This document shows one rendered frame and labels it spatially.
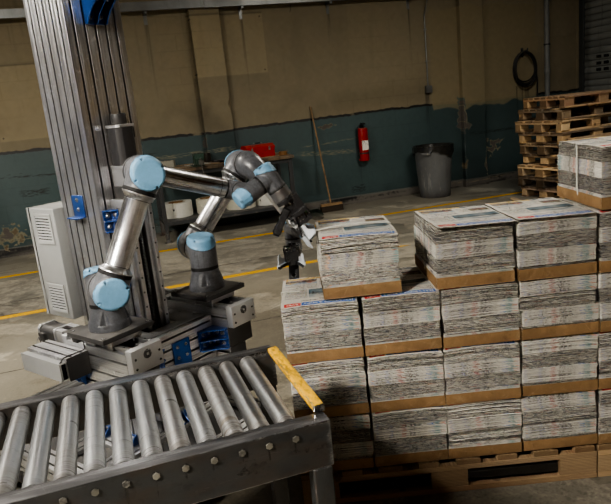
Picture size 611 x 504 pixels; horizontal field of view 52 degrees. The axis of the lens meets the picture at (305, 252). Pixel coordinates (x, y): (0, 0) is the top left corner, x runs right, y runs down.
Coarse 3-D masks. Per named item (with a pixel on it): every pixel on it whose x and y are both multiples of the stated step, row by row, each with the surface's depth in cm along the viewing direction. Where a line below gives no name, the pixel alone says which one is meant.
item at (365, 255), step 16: (320, 240) 222; (336, 240) 222; (352, 240) 222; (368, 240) 223; (384, 240) 223; (320, 256) 224; (336, 256) 224; (352, 256) 224; (368, 256) 225; (384, 256) 225; (320, 272) 235; (336, 272) 226; (352, 272) 226; (368, 272) 226; (384, 272) 226
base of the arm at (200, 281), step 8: (192, 272) 262; (200, 272) 259; (208, 272) 259; (216, 272) 262; (192, 280) 261; (200, 280) 259; (208, 280) 259; (216, 280) 261; (224, 280) 266; (192, 288) 261; (200, 288) 259; (208, 288) 259; (216, 288) 260
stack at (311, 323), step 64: (320, 320) 227; (384, 320) 229; (448, 320) 229; (512, 320) 230; (576, 320) 230; (320, 384) 233; (384, 384) 234; (448, 384) 235; (512, 384) 236; (384, 448) 240; (448, 448) 242; (576, 448) 242
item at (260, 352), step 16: (240, 352) 196; (256, 352) 195; (160, 368) 190; (176, 368) 189; (192, 368) 188; (240, 368) 193; (272, 368) 197; (96, 384) 183; (112, 384) 182; (128, 384) 183; (176, 384) 188; (224, 384) 193; (272, 384) 198; (16, 400) 178; (32, 400) 177; (80, 400) 179; (128, 400) 184; (32, 416) 176; (80, 416) 180; (0, 448) 175
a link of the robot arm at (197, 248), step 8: (200, 232) 265; (208, 232) 265; (192, 240) 257; (200, 240) 256; (208, 240) 258; (184, 248) 266; (192, 248) 257; (200, 248) 257; (208, 248) 258; (192, 256) 259; (200, 256) 257; (208, 256) 258; (216, 256) 262; (192, 264) 260; (200, 264) 258; (208, 264) 259; (216, 264) 262
